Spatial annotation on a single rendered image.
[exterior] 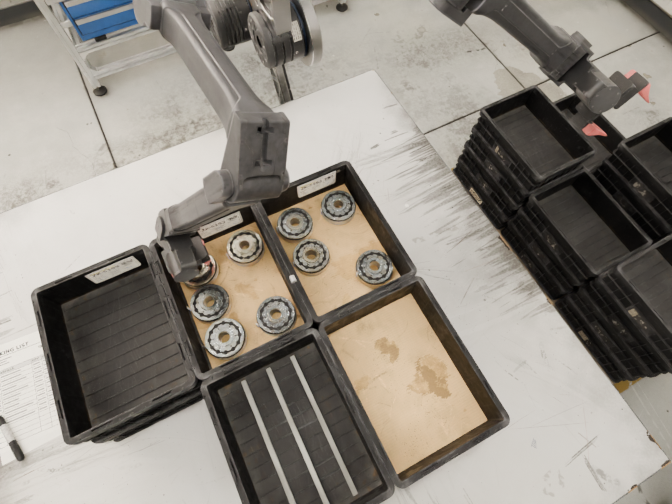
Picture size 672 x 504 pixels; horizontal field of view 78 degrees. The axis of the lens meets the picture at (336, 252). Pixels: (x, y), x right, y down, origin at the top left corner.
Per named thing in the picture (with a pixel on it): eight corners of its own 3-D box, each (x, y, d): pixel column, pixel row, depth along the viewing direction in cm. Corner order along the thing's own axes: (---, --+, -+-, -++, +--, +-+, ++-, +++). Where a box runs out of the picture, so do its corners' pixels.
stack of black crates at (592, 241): (497, 232, 200) (529, 195, 169) (546, 207, 206) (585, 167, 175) (551, 302, 186) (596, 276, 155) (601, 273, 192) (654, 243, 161)
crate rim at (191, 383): (35, 293, 105) (28, 290, 103) (150, 245, 111) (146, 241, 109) (71, 448, 91) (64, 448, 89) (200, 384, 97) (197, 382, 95)
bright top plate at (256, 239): (220, 242, 117) (220, 241, 117) (251, 224, 120) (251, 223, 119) (238, 269, 114) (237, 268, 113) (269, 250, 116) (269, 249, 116)
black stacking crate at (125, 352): (58, 304, 114) (31, 291, 103) (162, 260, 120) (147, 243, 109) (94, 445, 100) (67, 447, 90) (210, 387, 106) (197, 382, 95)
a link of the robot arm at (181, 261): (196, 208, 93) (157, 213, 88) (215, 249, 90) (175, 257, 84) (187, 238, 102) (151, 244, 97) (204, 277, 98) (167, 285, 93)
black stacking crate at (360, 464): (212, 388, 106) (199, 383, 95) (316, 336, 112) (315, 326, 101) (274, 554, 92) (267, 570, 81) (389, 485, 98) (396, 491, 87)
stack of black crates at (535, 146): (450, 170, 214) (479, 108, 172) (496, 149, 220) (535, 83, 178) (496, 232, 200) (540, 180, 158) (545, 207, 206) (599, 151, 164)
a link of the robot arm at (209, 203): (285, 156, 62) (217, 160, 56) (293, 193, 63) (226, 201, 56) (194, 208, 97) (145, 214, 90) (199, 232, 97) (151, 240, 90)
